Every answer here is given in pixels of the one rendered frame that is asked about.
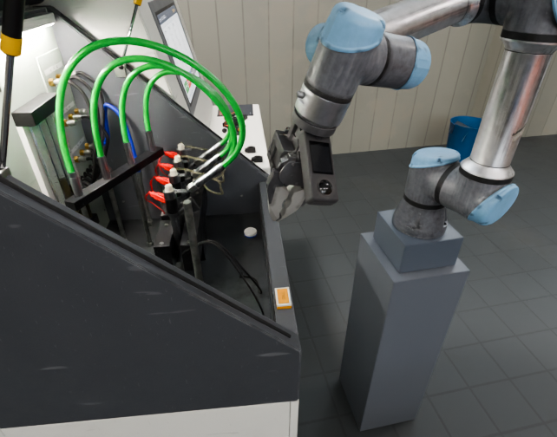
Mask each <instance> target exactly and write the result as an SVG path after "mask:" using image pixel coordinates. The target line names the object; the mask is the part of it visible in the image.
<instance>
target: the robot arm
mask: <svg viewBox="0 0 557 437"><path fill-rule="evenodd" d="M469 23H486V24H493V25H500V26H503V28H502V31H501V36H500V38H501V41H502V42H503V44H504V46H505V49H504V52H503V55H502V58H501V62H500V65H499V68H498V70H497V74H496V77H495V81H494V84H493V87H492V89H491V92H490V95H489V98H488V103H487V106H486V108H485V111H484V114H483V117H482V121H481V124H480V126H479V130H478V133H477V135H476V138H475V143H474V145H473V148H472V151H471V154H470V156H469V157H468V158H466V159H464V160H462V161H461V162H459V160H460V159H461V157H460V156H461V155H460V154H459V153H458V152H457V151H456V150H453V149H450V148H445V147H426V148H422V149H419V150H417V151H416V152H414V154H413V156H412V159H411V162H410V165H409V167H410V169H409V173H408V178H407V182H406V187H405V190H404V195H403V199H402V200H401V202H400V204H399V205H398V207H397V209H396V210H395V211H394V214H393V219H392V223H393V225H394V226H395V227H396V228H397V229H398V230H399V231H400V232H402V233H404V234H406V235H408V236H411V237H413V238H422V239H432V238H439V237H441V236H442V235H443V234H444V233H445V232H446V229H447V225H448V218H447V210H446V207H447V208H449V209H450V210H452V211H454V212H456V213H458V214H460V215H462V216H463V217H465V218H467V219H468V220H472V221H474V222H476V223H477V224H479V225H491V224H493V223H494V222H495V221H497V220H498V219H499V218H501V217H502V216H503V215H504V214H505V213H506V212H507V211H508V209H509V208H510V207H511V205H512V204H513V203H514V201H515V200H516V198H517V196H518V193H519V187H518V186H517V185H516V184H512V180H513V177H514V169H513V168H512V167H511V166H510V164H511V162H512V159H513V157H514V153H515V151H516V148H517V147H518V144H519V142H520V139H521V136H522V133H523V131H524V128H525V126H526V124H527V122H528V117H529V115H530V113H531V111H532V108H533V106H534V102H535V100H536V97H537V95H538V93H539V91H540V88H541V84H542V82H543V80H544V77H545V75H546V72H547V69H548V66H549V64H550V62H551V60H552V57H553V55H554V52H555V51H556V50H557V0H402V1H400V2H397V3H393V4H391V5H389V6H386V7H383V8H381V9H379V10H374V11H371V10H368V9H366V8H364V7H361V6H358V5H356V4H354V3H347V2H341V3H337V4H336V5H335V6H334V7H333V8H332V10H331V13H330V15H329V16H328V18H327V20H326V23H320V24H318V25H316V26H315V27H313V28H312V29H311V31H310V33H309V34H308V36H307V38H306V42H305V53H306V56H307V58H308V60H309V61H310V62H311V64H310V66H309V68H308V71H307V73H306V76H305V79H304V83H303V85H302V88H301V90H300V91H298V92H297V97H298V98H297V100H296V103H295V105H294V111H293V113H292V124H291V126H290V127H287V128H289V130H287V128H286V129H285V131H280V130H275V132H274V135H273V137H272V141H271V144H270V146H269V149H268V152H267V154H266V155H267V158H268V160H269V164H270V167H271V169H272V173H270V174H269V175H268V178H267V181H266V191H267V197H268V199H267V202H268V209H269V213H270V216H271V218H272V220H273V221H277V222H279V221H280V220H282V219H284V218H286V217H287V216H289V215H291V214H292V213H294V212H295V211H297V209H298V208H299V207H300V206H301V207H302V206H303V205H304V204H305V203H306V204H308V205H333V204H335V203H337V202H338V194H337V182H336V175H335V169H334V163H333V157H332V151H331V139H330V136H332V135H333V134H334V133H335V131H336V129H337V126H338V125H340V123H341V121H342V119H343V118H344V115H345V113H346V111H347V109H348V107H349V106H350V104H351V100H352V98H353V96H354V94H355V92H356V90H357V87H358V85H362V86H370V87H379V88H392V89H394V90H400V89H410V88H414V87H416V86H417V85H419V84H420V83H421V82H422V81H423V80H424V78H425V77H426V75H427V74H428V72H429V67H430V64H431V54H430V51H429V47H428V46H427V44H426V43H425V42H423V41H421V40H418V39H420V38H422V37H424V36H427V35H430V34H432V33H434V32H437V31H438V30H440V29H444V28H447V27H448V26H453V27H462V26H464V25H466V24H469ZM285 134H287V135H285ZM273 142H274V143H273ZM284 200H285V203H284V207H283V209H282V203H283V201H284Z"/></svg>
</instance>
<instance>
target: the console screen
mask: <svg viewBox="0 0 557 437"><path fill-rule="evenodd" d="M147 3H148V6H149V9H150V10H151V13H152V15H153V18H154V21H155V24H156V26H157V29H158V30H159V33H160V36H161V40H162V41H163V44H164V45H167V46H168V47H170V48H173V49H176V50H178V51H180V52H181V53H183V54H185V55H187V56H189V57H191V58H192V59H194V58H193V53H192V50H191V48H190V45H189V42H188V40H187V36H186V33H185V30H184V28H183V25H182V23H181V20H180V16H179V13H178V10H177V9H176V6H175V3H174V0H152V1H150V2H147ZM168 58H169V60H170V62H171V63H172V64H174V65H176V66H178V67H180V68H183V69H185V70H186V71H188V72H190V73H191V74H194V75H196V76H198V77H199V78H201V77H200V73H199V71H197V70H196V69H194V68H192V67H191V66H189V65H187V64H186V63H184V62H182V61H180V60H178V59H176V58H175V57H172V56H170V55H168ZM176 78H177V80H178V83H179V85H180V89H181V91H182V94H183V96H184V98H185V101H186V103H187V106H188V109H189V112H190V114H192V115H194V111H195V108H196V105H197V101H198V98H199V95H200V89H199V88H198V87H197V86H195V85H194V84H193V83H191V82H190V81H189V80H188V79H186V78H184V77H183V76H181V75H176Z"/></svg>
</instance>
